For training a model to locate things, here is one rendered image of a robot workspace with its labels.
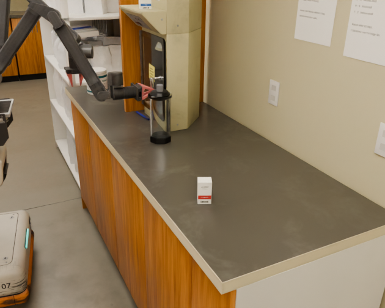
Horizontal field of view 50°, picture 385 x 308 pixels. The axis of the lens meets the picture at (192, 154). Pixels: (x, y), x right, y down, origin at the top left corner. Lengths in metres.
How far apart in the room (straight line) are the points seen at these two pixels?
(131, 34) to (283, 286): 1.50
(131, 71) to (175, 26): 0.47
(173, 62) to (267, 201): 0.83
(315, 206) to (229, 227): 0.34
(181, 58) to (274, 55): 0.42
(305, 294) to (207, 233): 0.36
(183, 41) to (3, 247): 1.46
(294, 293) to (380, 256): 0.37
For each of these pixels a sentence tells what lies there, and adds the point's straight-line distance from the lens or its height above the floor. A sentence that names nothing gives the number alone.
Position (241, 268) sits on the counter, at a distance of 1.19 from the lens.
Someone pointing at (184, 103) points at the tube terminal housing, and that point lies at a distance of 2.05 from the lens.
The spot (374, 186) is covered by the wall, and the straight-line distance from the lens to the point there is 1.65.
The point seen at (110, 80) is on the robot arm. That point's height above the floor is 1.21.
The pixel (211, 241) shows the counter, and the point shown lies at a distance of 1.28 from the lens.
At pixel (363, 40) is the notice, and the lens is 1.60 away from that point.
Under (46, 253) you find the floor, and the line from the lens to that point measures 2.87.
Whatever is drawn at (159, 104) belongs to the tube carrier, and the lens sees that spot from 1.85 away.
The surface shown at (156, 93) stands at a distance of 1.85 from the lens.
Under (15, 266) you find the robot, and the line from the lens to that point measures 2.38.
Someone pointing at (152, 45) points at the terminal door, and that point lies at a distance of 2.07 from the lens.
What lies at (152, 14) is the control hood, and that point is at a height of 1.50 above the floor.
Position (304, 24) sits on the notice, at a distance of 1.81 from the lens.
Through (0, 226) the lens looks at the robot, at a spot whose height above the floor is 0.28.
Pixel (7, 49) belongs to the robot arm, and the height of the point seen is 1.36.
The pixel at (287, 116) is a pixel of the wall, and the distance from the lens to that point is 1.93.
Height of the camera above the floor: 1.70
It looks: 25 degrees down
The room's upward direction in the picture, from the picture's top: 1 degrees clockwise
